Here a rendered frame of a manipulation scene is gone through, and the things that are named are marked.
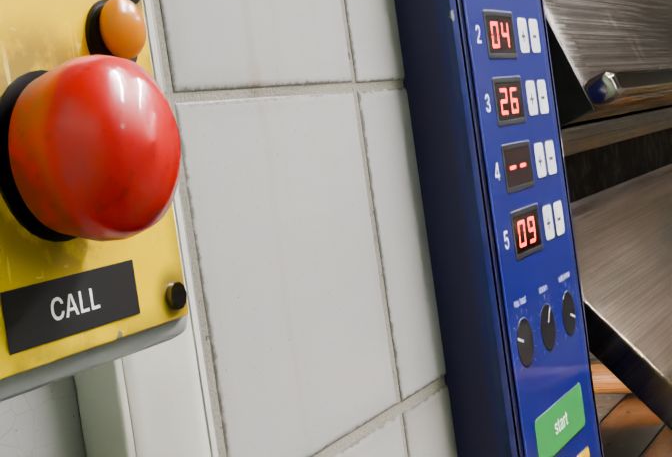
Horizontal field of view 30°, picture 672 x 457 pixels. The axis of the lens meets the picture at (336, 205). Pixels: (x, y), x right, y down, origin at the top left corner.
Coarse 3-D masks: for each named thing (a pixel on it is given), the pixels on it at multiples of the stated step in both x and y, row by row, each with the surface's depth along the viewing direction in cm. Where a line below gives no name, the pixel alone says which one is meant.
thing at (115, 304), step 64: (0, 0) 27; (64, 0) 29; (0, 64) 26; (0, 128) 26; (0, 192) 26; (0, 256) 26; (64, 256) 28; (128, 256) 30; (0, 320) 26; (64, 320) 27; (128, 320) 29; (0, 384) 26
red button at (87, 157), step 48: (48, 96) 25; (96, 96) 25; (144, 96) 26; (48, 144) 25; (96, 144) 25; (144, 144) 26; (48, 192) 25; (96, 192) 25; (144, 192) 26; (96, 240) 27
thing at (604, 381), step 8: (592, 368) 118; (600, 368) 118; (592, 376) 118; (600, 376) 117; (608, 376) 117; (600, 384) 117; (608, 384) 117; (616, 384) 117; (600, 392) 118; (608, 392) 118; (616, 392) 117; (624, 392) 117
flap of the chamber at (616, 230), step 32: (608, 192) 110; (640, 192) 117; (576, 224) 97; (608, 224) 103; (640, 224) 109; (608, 256) 96; (640, 256) 101; (608, 288) 90; (640, 288) 95; (608, 320) 85; (640, 320) 89; (608, 352) 85; (640, 352) 84; (640, 384) 84
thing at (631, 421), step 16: (624, 400) 115; (640, 400) 114; (608, 416) 110; (624, 416) 109; (640, 416) 108; (656, 416) 108; (608, 432) 105; (624, 432) 104; (640, 432) 103; (656, 432) 103; (608, 448) 100; (624, 448) 99; (640, 448) 99; (656, 448) 101
